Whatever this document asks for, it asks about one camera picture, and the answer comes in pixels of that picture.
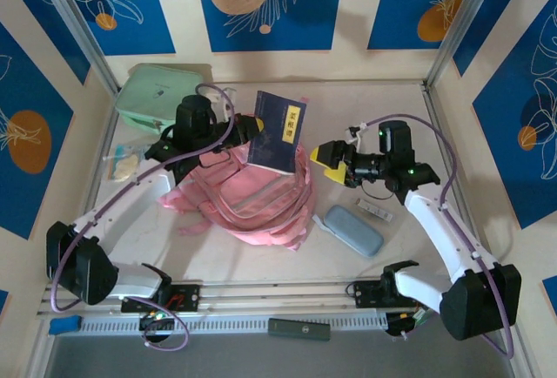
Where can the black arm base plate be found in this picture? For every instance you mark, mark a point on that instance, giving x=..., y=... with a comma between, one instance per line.
x=365, y=294
x=187, y=297

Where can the aluminium table edge rail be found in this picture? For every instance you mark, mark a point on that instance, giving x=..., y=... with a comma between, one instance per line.
x=96, y=164
x=444, y=134

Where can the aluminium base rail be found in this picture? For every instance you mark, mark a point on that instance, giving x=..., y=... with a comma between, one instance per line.
x=278, y=297

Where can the aluminium frame post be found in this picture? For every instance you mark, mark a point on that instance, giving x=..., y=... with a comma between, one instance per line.
x=464, y=25
x=77, y=25

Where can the dark green flat device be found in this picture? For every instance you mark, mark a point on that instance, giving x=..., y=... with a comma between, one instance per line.
x=300, y=329

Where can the pink backpack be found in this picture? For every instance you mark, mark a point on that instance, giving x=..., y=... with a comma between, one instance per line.
x=261, y=204

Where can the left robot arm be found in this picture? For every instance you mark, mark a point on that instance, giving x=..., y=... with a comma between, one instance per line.
x=126, y=204

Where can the mint green zip case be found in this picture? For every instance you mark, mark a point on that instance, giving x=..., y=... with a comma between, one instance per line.
x=148, y=90

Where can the dark blue book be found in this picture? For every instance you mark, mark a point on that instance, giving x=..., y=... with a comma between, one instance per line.
x=270, y=134

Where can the clear plastic supplies bag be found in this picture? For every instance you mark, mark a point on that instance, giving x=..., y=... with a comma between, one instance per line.
x=124, y=169

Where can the grey-blue pencil case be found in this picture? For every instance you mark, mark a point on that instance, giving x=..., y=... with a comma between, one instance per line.
x=354, y=230

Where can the white item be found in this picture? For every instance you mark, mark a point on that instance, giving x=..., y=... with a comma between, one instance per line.
x=321, y=222

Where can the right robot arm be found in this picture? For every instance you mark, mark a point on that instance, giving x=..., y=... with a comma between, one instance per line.
x=435, y=225

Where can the blue foam block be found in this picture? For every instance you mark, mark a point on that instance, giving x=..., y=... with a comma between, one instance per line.
x=65, y=325

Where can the small white box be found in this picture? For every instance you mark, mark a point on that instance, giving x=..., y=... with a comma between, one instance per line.
x=376, y=211

